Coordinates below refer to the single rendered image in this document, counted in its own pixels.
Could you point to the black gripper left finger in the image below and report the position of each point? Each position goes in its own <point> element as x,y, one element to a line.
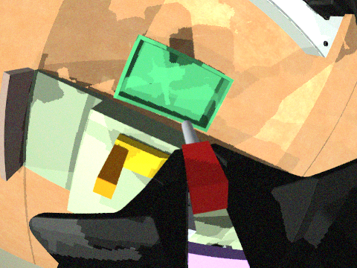
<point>151,230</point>

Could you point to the yellow chock with orange handle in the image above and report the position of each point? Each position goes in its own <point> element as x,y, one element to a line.
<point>132,155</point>

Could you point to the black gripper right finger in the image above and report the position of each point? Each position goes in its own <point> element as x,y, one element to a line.
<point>271,210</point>

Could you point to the pale green ramp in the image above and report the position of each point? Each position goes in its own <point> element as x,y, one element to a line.
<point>64,133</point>

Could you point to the red-headed metal pin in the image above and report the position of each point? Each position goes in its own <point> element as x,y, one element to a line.
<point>206,181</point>

